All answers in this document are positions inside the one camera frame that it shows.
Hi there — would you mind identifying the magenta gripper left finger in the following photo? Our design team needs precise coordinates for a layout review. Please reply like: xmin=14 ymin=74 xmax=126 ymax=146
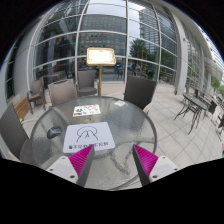
xmin=47 ymin=145 xmax=95 ymax=187

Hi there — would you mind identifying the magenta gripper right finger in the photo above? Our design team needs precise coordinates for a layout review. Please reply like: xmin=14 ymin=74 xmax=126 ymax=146
xmin=133 ymin=145 xmax=179 ymax=186

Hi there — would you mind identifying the white mouse pad with logo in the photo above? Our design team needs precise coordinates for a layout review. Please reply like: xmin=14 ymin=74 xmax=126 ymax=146
xmin=63 ymin=122 xmax=115 ymax=153

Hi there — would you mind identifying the dark grey computer mouse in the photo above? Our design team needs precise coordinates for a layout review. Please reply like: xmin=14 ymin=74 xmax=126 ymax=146
xmin=47 ymin=126 xmax=62 ymax=139

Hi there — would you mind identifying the round glass table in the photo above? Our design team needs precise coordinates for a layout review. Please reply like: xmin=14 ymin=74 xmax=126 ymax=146
xmin=31 ymin=96 xmax=157 ymax=190

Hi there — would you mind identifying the colourful menu card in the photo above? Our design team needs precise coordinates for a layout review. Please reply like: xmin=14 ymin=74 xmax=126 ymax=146
xmin=73 ymin=104 xmax=101 ymax=117

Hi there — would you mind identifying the grey wicker chair near left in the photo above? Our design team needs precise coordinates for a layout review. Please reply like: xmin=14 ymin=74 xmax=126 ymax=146
xmin=0 ymin=104 xmax=37 ymax=166

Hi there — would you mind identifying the dark metal table right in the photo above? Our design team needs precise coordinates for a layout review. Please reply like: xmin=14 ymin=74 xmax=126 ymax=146
xmin=176 ymin=93 xmax=208 ymax=133

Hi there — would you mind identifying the grey wicker chair back right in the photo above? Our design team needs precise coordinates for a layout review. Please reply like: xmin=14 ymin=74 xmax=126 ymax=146
xmin=124 ymin=76 xmax=157 ymax=109

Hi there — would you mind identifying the grey wicker chair back left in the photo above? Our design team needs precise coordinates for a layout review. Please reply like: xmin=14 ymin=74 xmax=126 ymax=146
xmin=48 ymin=79 xmax=77 ymax=106

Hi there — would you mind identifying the wooden bench left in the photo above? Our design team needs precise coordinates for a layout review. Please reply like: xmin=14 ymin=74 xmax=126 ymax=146
xmin=14 ymin=98 xmax=29 ymax=120

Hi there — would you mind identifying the grey wicker chair behind stand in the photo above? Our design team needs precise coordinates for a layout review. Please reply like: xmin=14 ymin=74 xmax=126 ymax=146
xmin=77 ymin=70 xmax=97 ymax=96

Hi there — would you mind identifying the brown wicker chair far left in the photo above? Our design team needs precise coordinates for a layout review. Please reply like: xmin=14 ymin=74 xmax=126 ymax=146
xmin=27 ymin=78 xmax=46 ymax=112

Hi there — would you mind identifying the dark chair far right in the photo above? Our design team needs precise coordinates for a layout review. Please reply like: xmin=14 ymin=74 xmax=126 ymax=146
xmin=204 ymin=99 xmax=217 ymax=115

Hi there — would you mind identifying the golden menu stand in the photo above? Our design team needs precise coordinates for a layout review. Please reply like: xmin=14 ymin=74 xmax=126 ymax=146
xmin=86 ymin=47 xmax=116 ymax=95

